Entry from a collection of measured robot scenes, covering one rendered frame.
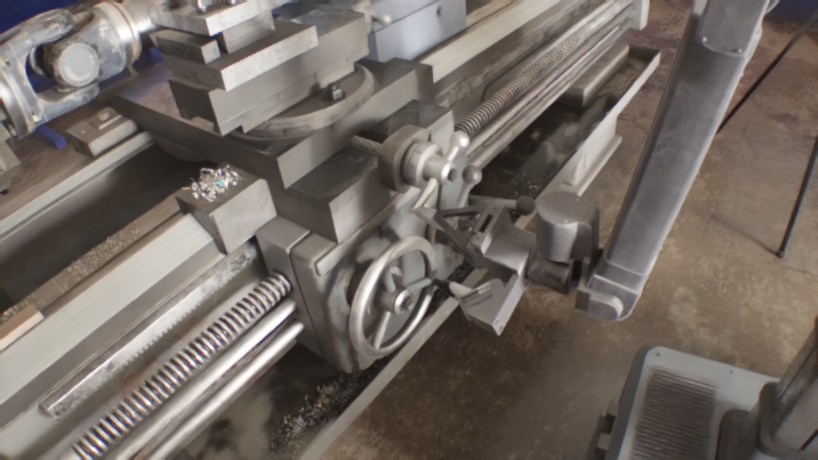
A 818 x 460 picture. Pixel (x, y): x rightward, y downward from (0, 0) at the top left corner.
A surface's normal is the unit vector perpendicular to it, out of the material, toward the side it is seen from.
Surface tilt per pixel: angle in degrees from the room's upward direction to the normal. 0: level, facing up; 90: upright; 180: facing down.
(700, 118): 93
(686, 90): 93
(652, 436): 0
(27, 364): 36
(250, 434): 0
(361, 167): 0
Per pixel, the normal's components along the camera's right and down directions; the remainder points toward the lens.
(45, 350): 0.39, -0.42
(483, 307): -0.33, -0.46
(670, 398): -0.10, -0.76
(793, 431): -0.46, 0.61
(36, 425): 0.79, 0.33
